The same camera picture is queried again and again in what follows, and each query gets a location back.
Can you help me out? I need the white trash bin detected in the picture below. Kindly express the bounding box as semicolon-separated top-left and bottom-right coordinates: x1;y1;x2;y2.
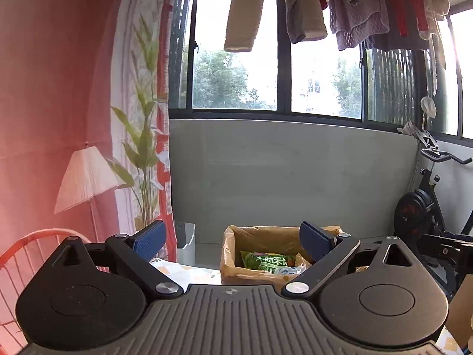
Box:
174;220;196;266

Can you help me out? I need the brown cardboard box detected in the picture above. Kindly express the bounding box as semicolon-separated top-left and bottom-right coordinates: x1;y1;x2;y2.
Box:
220;223;345;291

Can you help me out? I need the green snack packet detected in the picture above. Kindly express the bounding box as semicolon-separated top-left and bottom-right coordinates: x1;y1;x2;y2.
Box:
241;251;294;274

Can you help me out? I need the black exercise bike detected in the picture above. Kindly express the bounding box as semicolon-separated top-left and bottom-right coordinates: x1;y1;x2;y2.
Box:
394;167;472;300

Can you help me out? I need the grey beige hanging garment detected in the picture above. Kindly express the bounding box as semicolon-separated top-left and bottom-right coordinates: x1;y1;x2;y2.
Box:
285;0;327;44

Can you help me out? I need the purple knit hanging garment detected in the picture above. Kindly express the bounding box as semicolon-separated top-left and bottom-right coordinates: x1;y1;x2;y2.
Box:
329;0;390;51

